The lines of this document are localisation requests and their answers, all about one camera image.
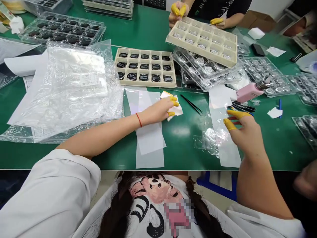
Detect person's right hand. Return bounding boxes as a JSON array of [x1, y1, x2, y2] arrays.
[[223, 110, 267, 152]]

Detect person's left hand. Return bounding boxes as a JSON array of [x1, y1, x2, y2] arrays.
[[141, 96, 179, 125]]

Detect white wipe cloth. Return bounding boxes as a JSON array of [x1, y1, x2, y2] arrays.
[[167, 94, 185, 122]]

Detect black marker pen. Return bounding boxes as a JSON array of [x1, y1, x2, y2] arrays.
[[231, 100, 257, 108], [228, 104, 256, 112]]

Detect short translucent film strip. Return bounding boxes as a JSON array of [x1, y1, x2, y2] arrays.
[[137, 90, 167, 156]]

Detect small white paper scrap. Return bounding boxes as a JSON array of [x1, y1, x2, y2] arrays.
[[266, 107, 284, 119]]

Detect black tweezers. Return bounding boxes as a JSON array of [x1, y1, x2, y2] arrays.
[[180, 94, 204, 115]]

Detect crumpled clear plastic blister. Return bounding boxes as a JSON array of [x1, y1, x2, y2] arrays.
[[193, 127, 234, 160]]

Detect pink bottle with metal pump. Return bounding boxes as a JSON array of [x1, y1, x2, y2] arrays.
[[235, 75, 273, 103]]

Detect set of black round caps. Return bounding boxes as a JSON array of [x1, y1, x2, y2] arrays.
[[117, 52, 173, 83]]

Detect long translucent film strip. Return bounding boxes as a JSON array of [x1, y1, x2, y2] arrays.
[[124, 87, 166, 169]]

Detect stack of clear blister trays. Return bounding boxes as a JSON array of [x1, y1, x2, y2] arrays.
[[172, 47, 249, 93]]

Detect clear blister tray silver parts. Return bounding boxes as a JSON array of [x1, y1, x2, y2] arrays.
[[292, 115, 317, 147], [288, 72, 317, 107], [238, 56, 298, 98]]

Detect beige compartment tray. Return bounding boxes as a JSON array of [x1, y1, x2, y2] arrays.
[[165, 17, 238, 69]]

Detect person's body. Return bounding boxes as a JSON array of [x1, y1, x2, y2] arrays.
[[72, 171, 248, 238]]

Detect small black box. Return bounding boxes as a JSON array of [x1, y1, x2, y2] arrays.
[[250, 43, 267, 57]]

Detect set of silver round parts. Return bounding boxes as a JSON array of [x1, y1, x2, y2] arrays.
[[172, 21, 233, 60]]

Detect white paper slip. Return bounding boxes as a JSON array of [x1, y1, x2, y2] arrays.
[[266, 46, 287, 57]]

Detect stack of clear plastic bags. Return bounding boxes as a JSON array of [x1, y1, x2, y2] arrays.
[[0, 39, 125, 145]]

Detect white paper square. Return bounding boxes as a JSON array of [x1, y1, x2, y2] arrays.
[[248, 27, 266, 40]]

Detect stack of clear lidded trays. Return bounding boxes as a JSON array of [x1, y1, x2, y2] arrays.
[[81, 0, 134, 21]]

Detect cardboard box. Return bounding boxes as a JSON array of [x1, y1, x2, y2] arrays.
[[238, 10, 277, 33]]

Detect clear blister tray black parts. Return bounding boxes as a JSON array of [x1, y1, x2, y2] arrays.
[[18, 11, 107, 48]]

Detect white paper sheets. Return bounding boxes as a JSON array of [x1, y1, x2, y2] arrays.
[[3, 54, 50, 126]]

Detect clear tray of black pieces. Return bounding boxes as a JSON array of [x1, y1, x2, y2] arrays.
[[23, 0, 74, 16]]

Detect crumpled white tissue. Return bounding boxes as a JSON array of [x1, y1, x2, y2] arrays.
[[9, 16, 25, 34]]

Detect yellow tape roll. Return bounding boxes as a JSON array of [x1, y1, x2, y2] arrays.
[[2, 0, 27, 14]]

